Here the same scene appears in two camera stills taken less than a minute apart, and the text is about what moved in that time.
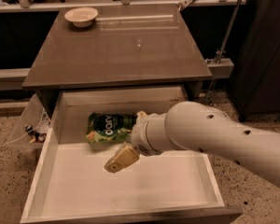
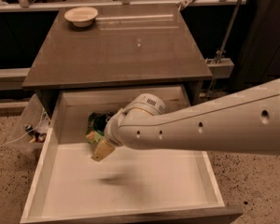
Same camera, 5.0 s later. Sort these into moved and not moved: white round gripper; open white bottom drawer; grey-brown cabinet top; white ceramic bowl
Moved: white round gripper
Not moved: white ceramic bowl; open white bottom drawer; grey-brown cabinet top
